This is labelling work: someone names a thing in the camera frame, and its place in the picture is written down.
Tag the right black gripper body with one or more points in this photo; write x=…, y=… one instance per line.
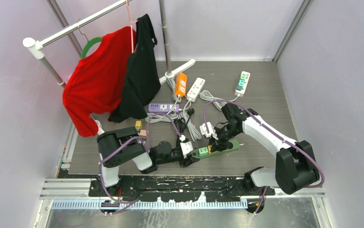
x=224, y=134

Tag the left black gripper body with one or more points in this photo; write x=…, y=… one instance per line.
x=174, y=156

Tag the green power strip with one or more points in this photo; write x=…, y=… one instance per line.
x=235, y=145

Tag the pink plug adapter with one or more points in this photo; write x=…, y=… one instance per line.
x=143, y=134

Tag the yellow plug adapter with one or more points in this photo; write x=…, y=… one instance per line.
x=138, y=125

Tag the white power strip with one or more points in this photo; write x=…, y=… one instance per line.
x=244, y=75
x=195, y=89

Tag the purple power strip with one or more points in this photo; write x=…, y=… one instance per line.
x=164, y=108

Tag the orange power strip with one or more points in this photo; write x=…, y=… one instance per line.
x=180, y=85

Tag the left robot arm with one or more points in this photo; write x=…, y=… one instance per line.
x=120, y=146

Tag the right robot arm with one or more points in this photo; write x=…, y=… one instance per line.
x=295, y=163

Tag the teal adapters on far strip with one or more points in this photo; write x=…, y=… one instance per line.
x=240, y=85

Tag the black garment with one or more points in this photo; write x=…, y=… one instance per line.
x=141, y=83

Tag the red t-shirt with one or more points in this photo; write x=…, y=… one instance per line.
x=97, y=81

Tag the pink clothes hanger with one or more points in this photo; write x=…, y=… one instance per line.
x=131, y=25

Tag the green clothes hanger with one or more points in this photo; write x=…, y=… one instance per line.
x=88, y=45

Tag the metal clothes rack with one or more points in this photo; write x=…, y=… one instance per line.
x=36, y=47

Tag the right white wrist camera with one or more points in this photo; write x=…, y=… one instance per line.
x=207, y=130

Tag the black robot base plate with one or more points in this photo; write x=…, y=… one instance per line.
x=150, y=188

